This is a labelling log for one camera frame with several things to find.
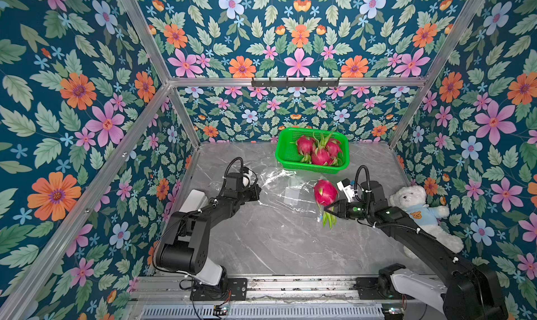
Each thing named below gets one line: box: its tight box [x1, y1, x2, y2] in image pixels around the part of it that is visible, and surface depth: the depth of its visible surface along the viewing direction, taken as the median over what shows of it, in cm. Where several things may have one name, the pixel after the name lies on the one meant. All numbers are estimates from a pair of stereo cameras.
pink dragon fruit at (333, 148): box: [325, 138, 342, 160], surface depth 109 cm
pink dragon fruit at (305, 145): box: [295, 134, 317, 165], surface depth 109 cm
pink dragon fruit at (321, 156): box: [311, 146, 335, 167], surface depth 101 cm
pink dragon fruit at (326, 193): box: [313, 178, 339, 230], surface depth 79 cm
